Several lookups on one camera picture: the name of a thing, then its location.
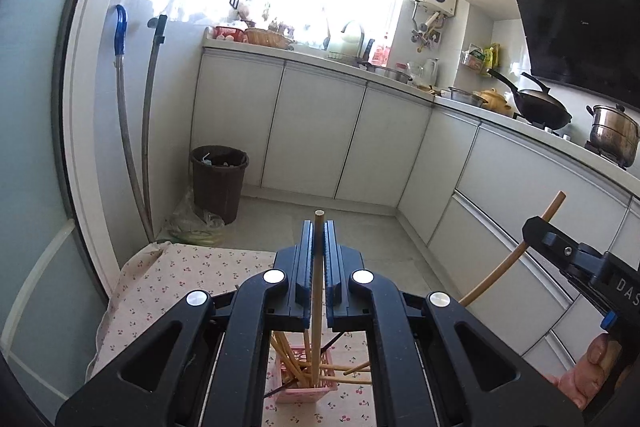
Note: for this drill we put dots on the black wok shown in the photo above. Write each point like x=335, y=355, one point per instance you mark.
x=542, y=109

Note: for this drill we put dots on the white kettle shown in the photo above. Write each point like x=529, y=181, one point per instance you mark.
x=431, y=74

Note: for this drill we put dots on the yellow and green packets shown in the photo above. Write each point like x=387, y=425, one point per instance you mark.
x=480, y=59

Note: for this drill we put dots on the red plastic basket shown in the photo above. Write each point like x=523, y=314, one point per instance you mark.
x=230, y=32

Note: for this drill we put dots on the wicker basket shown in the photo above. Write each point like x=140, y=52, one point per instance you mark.
x=267, y=38

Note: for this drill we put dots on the light wooden chopstick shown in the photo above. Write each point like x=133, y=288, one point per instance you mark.
x=318, y=282
x=481, y=291

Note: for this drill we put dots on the plastic bag with vegetables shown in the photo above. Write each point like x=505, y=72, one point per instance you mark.
x=197, y=234

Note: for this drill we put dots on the black range hood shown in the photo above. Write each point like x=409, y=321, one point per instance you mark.
x=575, y=22

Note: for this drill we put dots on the steel stock pot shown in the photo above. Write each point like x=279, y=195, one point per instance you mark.
x=612, y=134

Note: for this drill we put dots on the pink plastic basket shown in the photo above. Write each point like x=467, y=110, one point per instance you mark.
x=305, y=395

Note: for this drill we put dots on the brown trash bin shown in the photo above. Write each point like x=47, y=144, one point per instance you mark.
x=217, y=187

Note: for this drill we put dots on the steel bowl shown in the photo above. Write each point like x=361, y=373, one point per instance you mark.
x=467, y=97

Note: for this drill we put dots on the sliding glass door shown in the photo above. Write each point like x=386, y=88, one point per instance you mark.
x=35, y=107

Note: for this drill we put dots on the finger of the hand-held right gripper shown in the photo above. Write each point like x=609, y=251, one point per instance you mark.
x=565, y=254

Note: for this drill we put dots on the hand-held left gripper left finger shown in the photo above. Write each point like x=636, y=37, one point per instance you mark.
x=309, y=257

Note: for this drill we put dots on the black chopstick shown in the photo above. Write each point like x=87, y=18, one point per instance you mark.
x=274, y=392

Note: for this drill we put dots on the white plastic jug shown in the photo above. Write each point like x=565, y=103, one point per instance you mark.
x=345, y=44

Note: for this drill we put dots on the white kitchen cabinets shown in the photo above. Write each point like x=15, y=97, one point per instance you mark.
x=310, y=122

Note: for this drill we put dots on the yellow clay pot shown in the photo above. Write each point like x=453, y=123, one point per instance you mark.
x=495, y=102

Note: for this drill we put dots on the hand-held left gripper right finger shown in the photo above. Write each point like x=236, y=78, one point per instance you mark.
x=330, y=257

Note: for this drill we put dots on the person's right hand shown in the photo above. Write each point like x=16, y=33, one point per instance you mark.
x=575, y=382

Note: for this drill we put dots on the bunch of wooden chopsticks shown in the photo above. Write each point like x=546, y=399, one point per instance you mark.
x=291, y=364

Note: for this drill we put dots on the floral tablecloth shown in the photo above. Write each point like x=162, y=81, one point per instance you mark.
x=165, y=277

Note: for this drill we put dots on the red bottle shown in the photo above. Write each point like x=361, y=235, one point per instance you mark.
x=382, y=54

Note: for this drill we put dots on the steel saucepan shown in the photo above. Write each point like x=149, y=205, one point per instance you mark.
x=390, y=73

